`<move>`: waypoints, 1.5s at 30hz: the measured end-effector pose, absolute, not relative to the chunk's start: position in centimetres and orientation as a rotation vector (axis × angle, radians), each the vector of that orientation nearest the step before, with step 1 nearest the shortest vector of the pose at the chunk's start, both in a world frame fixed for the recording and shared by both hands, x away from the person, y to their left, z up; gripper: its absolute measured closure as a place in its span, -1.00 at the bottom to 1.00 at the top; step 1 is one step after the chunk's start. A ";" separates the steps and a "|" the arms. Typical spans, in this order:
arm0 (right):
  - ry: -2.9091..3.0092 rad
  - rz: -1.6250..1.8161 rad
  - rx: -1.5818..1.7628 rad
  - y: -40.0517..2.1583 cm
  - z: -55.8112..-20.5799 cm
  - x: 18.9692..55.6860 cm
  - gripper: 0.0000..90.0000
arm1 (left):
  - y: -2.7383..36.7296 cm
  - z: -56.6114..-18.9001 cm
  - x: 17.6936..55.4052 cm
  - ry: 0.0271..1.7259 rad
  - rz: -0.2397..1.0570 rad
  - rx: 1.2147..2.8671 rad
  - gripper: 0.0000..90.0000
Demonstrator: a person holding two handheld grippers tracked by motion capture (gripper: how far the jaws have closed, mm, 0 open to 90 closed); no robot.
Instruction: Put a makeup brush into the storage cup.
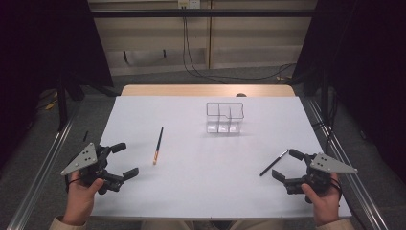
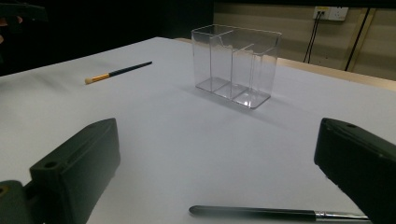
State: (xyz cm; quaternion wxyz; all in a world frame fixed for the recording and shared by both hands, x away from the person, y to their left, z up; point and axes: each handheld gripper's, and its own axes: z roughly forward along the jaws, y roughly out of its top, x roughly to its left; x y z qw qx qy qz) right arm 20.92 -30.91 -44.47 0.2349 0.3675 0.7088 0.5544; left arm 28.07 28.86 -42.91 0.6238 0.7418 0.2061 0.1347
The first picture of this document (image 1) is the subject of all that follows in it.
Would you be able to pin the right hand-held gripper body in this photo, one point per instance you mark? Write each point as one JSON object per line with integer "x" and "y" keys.
{"x": 325, "y": 164}

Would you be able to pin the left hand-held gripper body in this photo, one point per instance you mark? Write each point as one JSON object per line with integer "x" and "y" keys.
{"x": 83, "y": 159}

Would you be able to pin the orange and black makeup pencil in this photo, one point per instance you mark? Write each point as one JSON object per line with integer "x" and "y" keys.
{"x": 158, "y": 144}

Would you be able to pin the clear acrylic organizer box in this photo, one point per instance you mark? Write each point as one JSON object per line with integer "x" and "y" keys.
{"x": 223, "y": 124}

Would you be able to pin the person's left hand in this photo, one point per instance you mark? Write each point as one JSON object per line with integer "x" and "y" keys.
{"x": 79, "y": 201}

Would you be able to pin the person's right hand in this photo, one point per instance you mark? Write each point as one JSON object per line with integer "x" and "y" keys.
{"x": 325, "y": 207}

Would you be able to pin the small black floor item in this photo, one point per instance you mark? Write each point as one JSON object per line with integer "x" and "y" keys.
{"x": 85, "y": 136}

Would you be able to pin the white table board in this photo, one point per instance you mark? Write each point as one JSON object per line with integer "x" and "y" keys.
{"x": 198, "y": 182}

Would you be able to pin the black curtain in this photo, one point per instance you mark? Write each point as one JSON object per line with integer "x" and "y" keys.
{"x": 41, "y": 48}
{"x": 367, "y": 64}

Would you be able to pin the light wooden upright strip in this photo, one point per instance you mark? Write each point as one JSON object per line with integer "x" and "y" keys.
{"x": 210, "y": 41}

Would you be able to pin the black horizontal bar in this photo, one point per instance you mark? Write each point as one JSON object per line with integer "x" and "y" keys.
{"x": 159, "y": 13}

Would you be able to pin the aluminium floor rail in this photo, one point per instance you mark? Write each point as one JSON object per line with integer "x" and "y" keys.
{"x": 354, "y": 179}
{"x": 41, "y": 166}

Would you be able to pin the black metal stand post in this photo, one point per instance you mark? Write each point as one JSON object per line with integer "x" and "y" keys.
{"x": 62, "y": 105}
{"x": 325, "y": 105}

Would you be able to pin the small black wall hook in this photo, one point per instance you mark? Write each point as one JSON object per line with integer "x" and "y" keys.
{"x": 126, "y": 58}
{"x": 164, "y": 53}

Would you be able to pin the white wall socket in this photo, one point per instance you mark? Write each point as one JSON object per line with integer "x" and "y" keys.
{"x": 189, "y": 4}

